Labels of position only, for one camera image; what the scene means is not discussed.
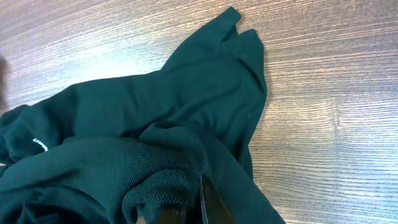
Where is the black t-shirt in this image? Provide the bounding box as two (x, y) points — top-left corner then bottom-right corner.
(1, 8), (282, 223)

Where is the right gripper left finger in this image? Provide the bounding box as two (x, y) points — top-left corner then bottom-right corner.
(136, 208), (187, 224)

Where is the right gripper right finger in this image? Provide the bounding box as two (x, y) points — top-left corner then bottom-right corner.
(200, 178), (237, 224)

